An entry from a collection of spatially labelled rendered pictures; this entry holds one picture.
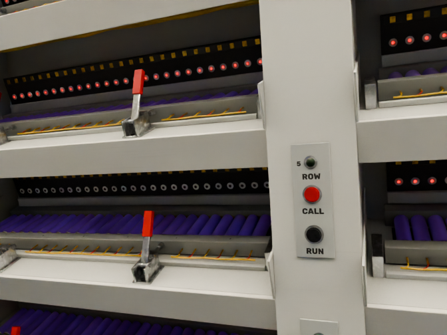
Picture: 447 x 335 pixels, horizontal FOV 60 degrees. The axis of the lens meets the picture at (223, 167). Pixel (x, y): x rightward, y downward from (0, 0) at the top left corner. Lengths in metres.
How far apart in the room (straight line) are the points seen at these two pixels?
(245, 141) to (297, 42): 0.12
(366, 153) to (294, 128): 0.08
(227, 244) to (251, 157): 0.14
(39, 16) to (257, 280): 0.46
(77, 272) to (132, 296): 0.11
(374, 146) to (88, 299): 0.43
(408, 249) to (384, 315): 0.09
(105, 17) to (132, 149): 0.18
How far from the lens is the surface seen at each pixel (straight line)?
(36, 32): 0.64
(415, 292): 0.47
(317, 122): 0.42
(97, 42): 0.81
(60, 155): 0.59
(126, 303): 0.57
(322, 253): 0.44
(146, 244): 0.54
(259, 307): 0.48
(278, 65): 0.44
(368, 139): 0.42
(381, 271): 0.49
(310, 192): 0.42
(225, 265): 0.52
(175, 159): 0.48
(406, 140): 0.43
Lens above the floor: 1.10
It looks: 2 degrees down
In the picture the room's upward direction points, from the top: 3 degrees counter-clockwise
